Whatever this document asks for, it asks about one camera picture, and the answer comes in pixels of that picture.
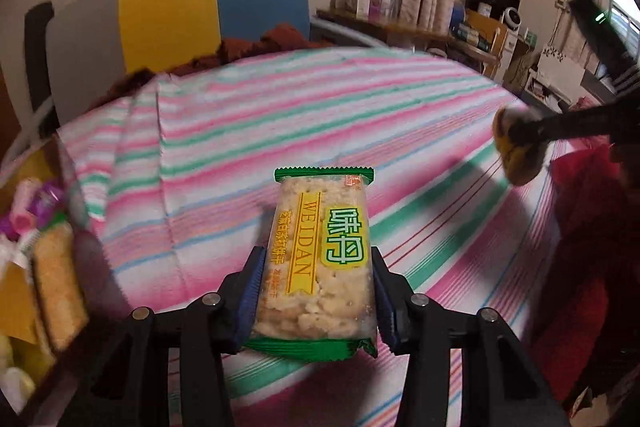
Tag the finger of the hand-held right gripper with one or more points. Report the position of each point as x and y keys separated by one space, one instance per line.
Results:
x=575 y=127

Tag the white small fan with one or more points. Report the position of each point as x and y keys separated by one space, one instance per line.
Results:
x=513 y=19

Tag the grey yellow blue chair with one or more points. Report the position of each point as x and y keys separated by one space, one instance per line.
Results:
x=200 y=7

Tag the purple foil packet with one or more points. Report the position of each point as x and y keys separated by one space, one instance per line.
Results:
x=50 y=202

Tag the yellow sponge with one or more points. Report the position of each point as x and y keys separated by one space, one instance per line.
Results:
x=20 y=307

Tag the white paper box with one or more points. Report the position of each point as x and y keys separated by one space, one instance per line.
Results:
x=562 y=64

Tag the white foam block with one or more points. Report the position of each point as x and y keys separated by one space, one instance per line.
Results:
x=15 y=389

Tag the striped pink green tablecloth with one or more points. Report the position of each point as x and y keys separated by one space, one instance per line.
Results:
x=300 y=107

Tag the pink hair roller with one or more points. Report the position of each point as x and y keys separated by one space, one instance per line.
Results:
x=22 y=222

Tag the purple small box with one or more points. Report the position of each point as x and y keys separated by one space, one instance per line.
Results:
x=380 y=6

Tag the gold metal tin box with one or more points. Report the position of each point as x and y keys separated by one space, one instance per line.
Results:
x=75 y=187

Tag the brown jacket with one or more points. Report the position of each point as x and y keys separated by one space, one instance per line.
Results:
x=250 y=47

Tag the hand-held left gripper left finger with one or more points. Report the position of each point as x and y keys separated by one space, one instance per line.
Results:
x=252 y=294

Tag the wooden side desk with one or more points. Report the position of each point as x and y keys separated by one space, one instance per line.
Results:
x=400 y=29

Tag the green edged cracker packet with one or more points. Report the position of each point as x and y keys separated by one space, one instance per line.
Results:
x=57 y=287
x=320 y=257

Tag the person's red clothing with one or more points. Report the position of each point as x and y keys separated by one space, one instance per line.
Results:
x=590 y=282

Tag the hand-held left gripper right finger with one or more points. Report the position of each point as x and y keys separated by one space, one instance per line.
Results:
x=389 y=307

